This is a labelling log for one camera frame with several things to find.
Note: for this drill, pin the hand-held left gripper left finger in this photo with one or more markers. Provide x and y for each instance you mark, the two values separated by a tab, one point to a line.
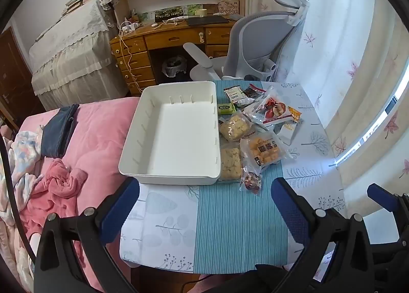
119	210

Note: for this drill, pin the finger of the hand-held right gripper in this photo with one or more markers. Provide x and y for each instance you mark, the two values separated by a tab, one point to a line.
380	193

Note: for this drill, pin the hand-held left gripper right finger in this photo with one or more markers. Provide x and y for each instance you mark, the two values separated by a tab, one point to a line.
289	213

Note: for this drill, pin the dark red snack packet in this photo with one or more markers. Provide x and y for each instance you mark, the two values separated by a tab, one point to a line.
250	181

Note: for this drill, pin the orange snack bag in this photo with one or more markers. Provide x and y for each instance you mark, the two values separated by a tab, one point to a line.
265	152

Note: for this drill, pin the pale yellow puffed snack bag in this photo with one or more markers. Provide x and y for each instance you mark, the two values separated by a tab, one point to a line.
230	162
235	128

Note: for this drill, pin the white snack box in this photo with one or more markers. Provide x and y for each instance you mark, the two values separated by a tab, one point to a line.
286	133

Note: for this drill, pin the white plastic bin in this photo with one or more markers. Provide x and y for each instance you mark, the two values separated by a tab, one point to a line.
172	139

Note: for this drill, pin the apple print snack bag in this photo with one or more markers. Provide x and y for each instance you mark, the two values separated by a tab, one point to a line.
271	109

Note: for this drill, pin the silver snack packet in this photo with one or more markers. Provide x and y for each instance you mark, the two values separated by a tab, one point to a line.
243	102

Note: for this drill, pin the green snack packet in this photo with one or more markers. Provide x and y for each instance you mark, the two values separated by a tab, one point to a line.
226	108

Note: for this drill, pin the clear red striped packet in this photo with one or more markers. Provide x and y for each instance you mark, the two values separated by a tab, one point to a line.
259	90

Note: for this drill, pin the beige barcode snack packet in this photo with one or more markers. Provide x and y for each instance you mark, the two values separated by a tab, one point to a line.
235	94

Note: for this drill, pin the pink blanket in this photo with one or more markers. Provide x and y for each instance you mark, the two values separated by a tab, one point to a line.
96	139

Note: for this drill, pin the dark blue cloth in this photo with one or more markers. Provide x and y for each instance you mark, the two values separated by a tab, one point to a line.
57	133

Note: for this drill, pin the floral blanket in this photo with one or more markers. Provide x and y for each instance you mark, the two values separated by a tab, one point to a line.
22	152

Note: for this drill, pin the leaf print curtain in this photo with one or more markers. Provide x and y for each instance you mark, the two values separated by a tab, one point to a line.
345	40

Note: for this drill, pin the lace cloth covered piano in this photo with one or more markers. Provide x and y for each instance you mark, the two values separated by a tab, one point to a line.
73	56

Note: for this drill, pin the brown wooden door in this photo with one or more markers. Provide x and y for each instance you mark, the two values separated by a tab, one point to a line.
12	79

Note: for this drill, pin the grey office chair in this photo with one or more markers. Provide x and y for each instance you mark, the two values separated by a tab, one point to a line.
255	44

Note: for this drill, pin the wooden desk with drawers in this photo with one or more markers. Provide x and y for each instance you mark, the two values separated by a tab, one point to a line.
166	39

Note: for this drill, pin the white power strip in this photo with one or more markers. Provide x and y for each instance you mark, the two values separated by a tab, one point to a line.
129	27

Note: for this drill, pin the dark green printed box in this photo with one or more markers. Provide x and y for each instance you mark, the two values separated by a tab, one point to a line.
169	15

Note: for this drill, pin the black laptop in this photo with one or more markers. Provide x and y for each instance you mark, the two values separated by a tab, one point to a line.
207	20

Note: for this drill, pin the stack of books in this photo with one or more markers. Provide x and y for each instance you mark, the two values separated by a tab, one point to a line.
80	0

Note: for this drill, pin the patterned cardboard box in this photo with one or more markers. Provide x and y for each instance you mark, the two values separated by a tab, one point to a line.
228	7

